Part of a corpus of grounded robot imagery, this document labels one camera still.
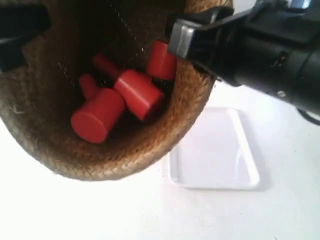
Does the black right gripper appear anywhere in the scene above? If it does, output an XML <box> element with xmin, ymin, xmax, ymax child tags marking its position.
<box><xmin>165</xmin><ymin>0</ymin><xmax>313</xmax><ymax>88</ymax></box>

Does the brown woven basket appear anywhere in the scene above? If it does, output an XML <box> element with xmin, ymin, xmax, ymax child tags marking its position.
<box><xmin>0</xmin><ymin>0</ymin><xmax>233</xmax><ymax>181</ymax></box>

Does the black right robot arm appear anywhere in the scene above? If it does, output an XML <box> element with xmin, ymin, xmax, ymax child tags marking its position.
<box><xmin>165</xmin><ymin>0</ymin><xmax>320</xmax><ymax>125</ymax></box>

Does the white plastic tray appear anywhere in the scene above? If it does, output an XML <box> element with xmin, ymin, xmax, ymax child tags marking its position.
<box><xmin>168</xmin><ymin>107</ymin><xmax>261</xmax><ymax>191</ymax></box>

